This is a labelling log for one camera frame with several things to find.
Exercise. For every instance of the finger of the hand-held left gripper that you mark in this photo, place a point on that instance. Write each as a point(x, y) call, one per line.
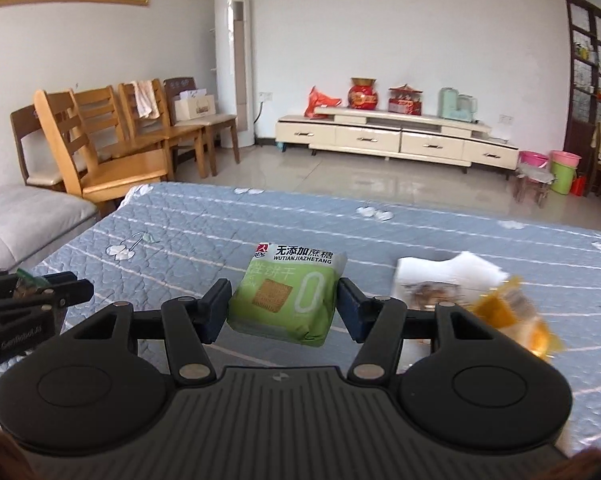
point(75, 291)
point(63, 278)

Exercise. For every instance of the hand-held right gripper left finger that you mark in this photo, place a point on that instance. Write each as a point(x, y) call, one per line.
point(215, 312)

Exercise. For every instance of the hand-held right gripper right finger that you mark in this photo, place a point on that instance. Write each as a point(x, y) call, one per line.
point(349, 312)

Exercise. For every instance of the orange green-label snack packet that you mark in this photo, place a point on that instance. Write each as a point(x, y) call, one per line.
point(30, 287)

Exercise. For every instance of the light green biscuit packet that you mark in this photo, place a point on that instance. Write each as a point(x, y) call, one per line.
point(280, 300)

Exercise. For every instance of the brown bread clear packet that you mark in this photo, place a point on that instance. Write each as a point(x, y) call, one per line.
point(430, 294)

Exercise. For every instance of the white cardboard box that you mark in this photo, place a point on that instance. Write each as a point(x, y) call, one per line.
point(460, 265)

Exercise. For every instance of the yellow snack packet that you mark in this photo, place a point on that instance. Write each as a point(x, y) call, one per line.
point(515, 320)

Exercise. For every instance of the grey sofa cushion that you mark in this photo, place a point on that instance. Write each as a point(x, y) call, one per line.
point(25, 225)

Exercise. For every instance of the blue quilted bedspread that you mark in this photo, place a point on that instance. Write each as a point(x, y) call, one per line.
point(180, 230)

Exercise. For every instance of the tilted light wooden chair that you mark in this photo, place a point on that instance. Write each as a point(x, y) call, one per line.
point(125, 172)

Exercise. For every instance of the dark chair with cream cushion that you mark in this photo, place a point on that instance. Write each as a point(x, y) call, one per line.
point(35, 155)

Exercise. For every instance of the cream television cabinet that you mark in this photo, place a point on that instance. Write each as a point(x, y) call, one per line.
point(380, 140)

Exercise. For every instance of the white towel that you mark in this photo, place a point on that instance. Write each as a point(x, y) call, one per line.
point(145, 100)

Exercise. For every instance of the white paper bag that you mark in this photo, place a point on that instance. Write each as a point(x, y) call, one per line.
point(195, 107)

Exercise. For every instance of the red plastic bag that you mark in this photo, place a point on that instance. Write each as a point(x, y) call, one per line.
point(320, 105)

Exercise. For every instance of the red gift box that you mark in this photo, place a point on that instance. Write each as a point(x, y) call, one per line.
point(405, 102)

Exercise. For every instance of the red gold vase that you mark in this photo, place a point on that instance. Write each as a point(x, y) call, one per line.
point(363, 95)

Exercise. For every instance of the small stool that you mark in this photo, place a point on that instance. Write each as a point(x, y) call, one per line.
point(532, 185)

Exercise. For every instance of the mint green kitchen appliance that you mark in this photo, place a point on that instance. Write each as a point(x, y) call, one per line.
point(455, 106)

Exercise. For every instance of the pink plastic basin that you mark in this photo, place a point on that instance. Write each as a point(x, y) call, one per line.
point(532, 158)

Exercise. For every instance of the white tower air conditioner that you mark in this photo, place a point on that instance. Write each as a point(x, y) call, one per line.
point(235, 70)

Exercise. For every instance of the small red container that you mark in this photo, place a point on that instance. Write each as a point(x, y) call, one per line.
point(578, 185)

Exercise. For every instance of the dark wooden display shelf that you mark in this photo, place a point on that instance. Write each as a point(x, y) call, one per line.
point(577, 60)

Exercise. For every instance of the white wall socket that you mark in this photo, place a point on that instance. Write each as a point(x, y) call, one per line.
point(266, 95)
point(504, 119)

